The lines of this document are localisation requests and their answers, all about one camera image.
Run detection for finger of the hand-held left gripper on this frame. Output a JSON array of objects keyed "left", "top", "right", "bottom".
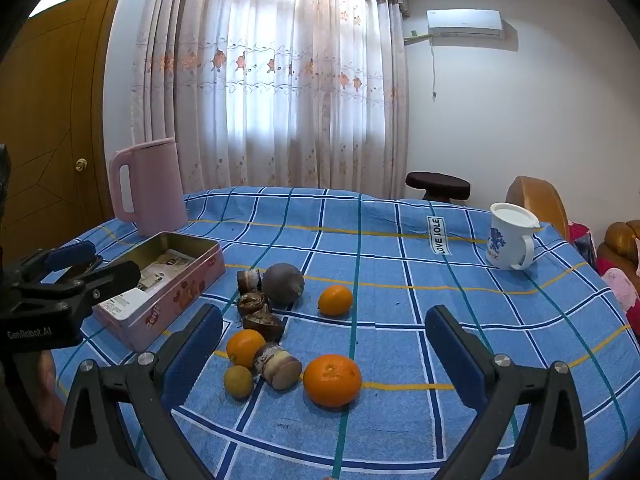
[
  {"left": 19, "top": 240, "right": 104, "bottom": 282},
  {"left": 19, "top": 260, "right": 142, "bottom": 319}
]

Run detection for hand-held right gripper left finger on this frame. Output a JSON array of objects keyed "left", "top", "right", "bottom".
[{"left": 59, "top": 304, "right": 224, "bottom": 480}]

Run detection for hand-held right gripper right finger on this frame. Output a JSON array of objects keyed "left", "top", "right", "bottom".
[{"left": 425, "top": 305, "right": 591, "bottom": 480}]

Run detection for medium orange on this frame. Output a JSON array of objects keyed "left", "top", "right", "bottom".
[{"left": 226, "top": 329, "right": 267, "bottom": 370}]

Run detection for small yellow-green fruit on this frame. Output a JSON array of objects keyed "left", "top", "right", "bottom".
[{"left": 223, "top": 364, "right": 255, "bottom": 401}]

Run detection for pink tin box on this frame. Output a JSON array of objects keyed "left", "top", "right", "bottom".
[{"left": 92, "top": 232, "right": 227, "bottom": 353}]

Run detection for brown chocolate cupcake snacks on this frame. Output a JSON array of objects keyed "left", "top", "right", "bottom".
[{"left": 242, "top": 308, "right": 286, "bottom": 343}]

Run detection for cake roll snack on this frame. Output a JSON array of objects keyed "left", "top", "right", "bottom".
[{"left": 252, "top": 342, "right": 303, "bottom": 391}]

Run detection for round purple fruit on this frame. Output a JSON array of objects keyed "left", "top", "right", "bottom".
[{"left": 261, "top": 263, "right": 306, "bottom": 305}]

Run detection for large orange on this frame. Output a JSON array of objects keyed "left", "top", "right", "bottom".
[{"left": 303, "top": 354, "right": 363, "bottom": 408}]

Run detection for small orange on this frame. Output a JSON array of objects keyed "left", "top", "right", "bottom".
[{"left": 318, "top": 285, "right": 354, "bottom": 317}]

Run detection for person's left forearm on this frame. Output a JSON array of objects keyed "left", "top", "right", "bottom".
[{"left": 37, "top": 350, "right": 63, "bottom": 441}]

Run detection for printed paper sheet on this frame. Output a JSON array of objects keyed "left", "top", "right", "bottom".
[{"left": 97, "top": 249, "right": 196, "bottom": 320}]

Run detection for blue plaid tablecloth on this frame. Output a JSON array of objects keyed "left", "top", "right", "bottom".
[{"left": 50, "top": 186, "right": 640, "bottom": 480}]

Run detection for pink electric kettle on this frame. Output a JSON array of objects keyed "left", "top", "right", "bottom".
[{"left": 109, "top": 137, "right": 190, "bottom": 237}]

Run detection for white mug with blue print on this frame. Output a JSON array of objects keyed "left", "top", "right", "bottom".
[{"left": 486, "top": 202, "right": 542, "bottom": 272}]

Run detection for wooden door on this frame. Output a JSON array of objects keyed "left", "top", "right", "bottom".
[{"left": 0, "top": 0, "right": 117, "bottom": 271}]

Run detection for red patterned cloth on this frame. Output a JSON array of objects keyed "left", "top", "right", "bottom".
[{"left": 567, "top": 222, "right": 599, "bottom": 270}]

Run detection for dark round stool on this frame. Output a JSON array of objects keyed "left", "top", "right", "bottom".
[{"left": 405, "top": 171, "right": 472, "bottom": 204}]

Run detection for wooden chair back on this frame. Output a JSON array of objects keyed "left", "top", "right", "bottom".
[{"left": 505, "top": 176, "right": 571, "bottom": 241}]

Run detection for pink cloth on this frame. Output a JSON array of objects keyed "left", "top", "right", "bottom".
[{"left": 600, "top": 267, "right": 640, "bottom": 332}]

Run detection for brown leather sofa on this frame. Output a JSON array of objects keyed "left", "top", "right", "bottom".
[{"left": 597, "top": 220, "right": 640, "bottom": 281}]

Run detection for floral sheer curtain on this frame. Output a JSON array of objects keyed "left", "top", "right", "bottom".
[{"left": 131, "top": 0, "right": 411, "bottom": 200}]

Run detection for white air conditioner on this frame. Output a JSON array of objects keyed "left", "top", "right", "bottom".
[{"left": 426, "top": 9, "right": 503, "bottom": 38}]

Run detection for white power cable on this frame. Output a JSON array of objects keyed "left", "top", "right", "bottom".
[{"left": 431, "top": 44, "right": 442, "bottom": 102}]

